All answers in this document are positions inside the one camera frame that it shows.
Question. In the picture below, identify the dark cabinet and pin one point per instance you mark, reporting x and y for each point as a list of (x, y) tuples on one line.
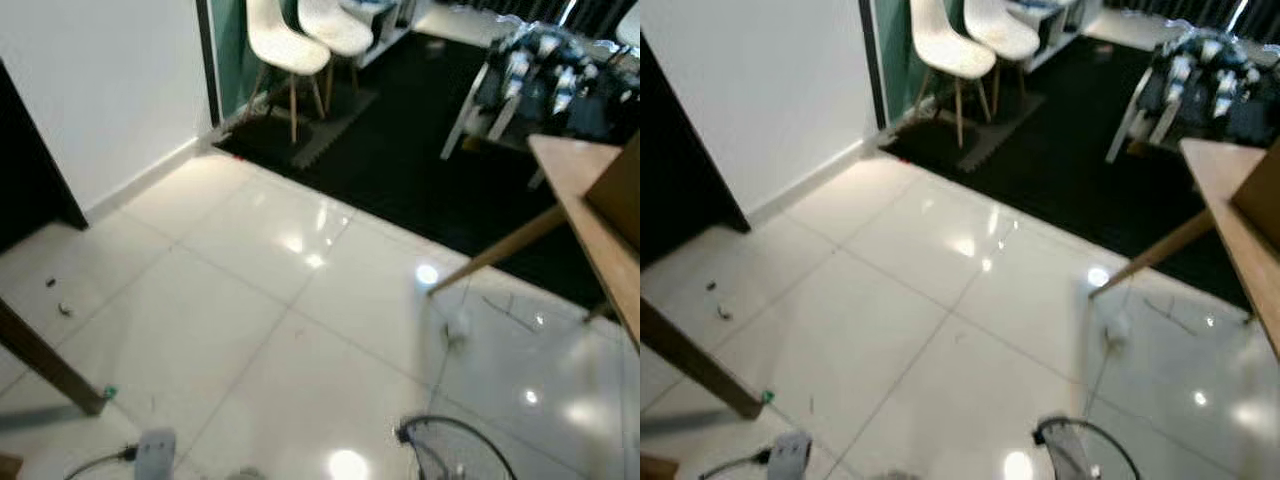
[(685, 170), (30, 170)]

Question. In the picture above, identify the light wooden table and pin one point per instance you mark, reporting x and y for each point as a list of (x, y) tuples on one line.
[(575, 185), (1225, 190)]

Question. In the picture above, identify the black floor mat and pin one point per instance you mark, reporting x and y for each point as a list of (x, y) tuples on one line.
[(400, 170), (1060, 170)]

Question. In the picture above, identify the white shelf unit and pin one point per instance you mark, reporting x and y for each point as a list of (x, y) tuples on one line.
[(385, 25), (1050, 30)]

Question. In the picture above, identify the white crumpled trash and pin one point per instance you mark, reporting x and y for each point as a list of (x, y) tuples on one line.
[(1117, 326), (457, 325)]

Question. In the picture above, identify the slanted wooden furniture leg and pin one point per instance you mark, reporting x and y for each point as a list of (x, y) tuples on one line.
[(700, 360), (50, 365)]

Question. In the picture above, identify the white rack with dark gear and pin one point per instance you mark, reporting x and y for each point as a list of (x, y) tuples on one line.
[(545, 85), (1200, 85)]

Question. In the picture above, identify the white plastic chair wooden legs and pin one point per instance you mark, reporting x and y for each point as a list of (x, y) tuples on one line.
[(280, 40), (940, 45), (335, 30), (1000, 32)]

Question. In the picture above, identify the black door frame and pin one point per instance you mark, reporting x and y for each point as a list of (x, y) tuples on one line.
[(872, 60), (208, 60)]

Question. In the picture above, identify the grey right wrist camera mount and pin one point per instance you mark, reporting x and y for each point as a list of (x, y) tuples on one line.
[(1068, 455), (432, 462)]

